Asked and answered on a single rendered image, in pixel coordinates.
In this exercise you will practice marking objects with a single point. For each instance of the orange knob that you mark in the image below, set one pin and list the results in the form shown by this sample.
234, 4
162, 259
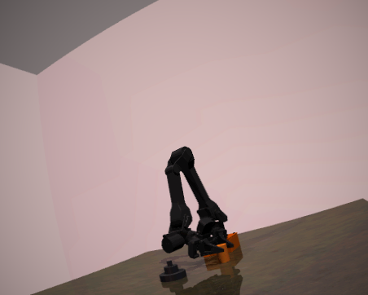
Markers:
223, 256

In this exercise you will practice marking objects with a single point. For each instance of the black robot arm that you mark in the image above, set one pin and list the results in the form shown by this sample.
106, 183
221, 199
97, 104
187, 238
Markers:
180, 216

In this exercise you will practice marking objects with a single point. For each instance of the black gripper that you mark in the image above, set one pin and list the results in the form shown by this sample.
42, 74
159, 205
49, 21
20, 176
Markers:
207, 245

